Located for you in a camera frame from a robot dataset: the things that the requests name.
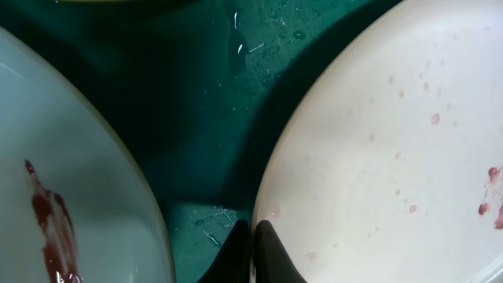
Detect white plate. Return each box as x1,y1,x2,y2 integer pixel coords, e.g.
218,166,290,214
252,0,502,282

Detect light blue plate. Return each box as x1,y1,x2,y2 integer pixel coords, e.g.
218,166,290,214
1,31,175,282

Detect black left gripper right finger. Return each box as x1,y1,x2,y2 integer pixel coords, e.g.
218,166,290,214
253,220,307,283

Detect blue plastic tray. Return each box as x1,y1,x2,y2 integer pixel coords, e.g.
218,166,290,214
1,0,394,282

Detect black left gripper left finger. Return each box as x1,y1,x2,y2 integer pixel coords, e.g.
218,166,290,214
198,219,250,283

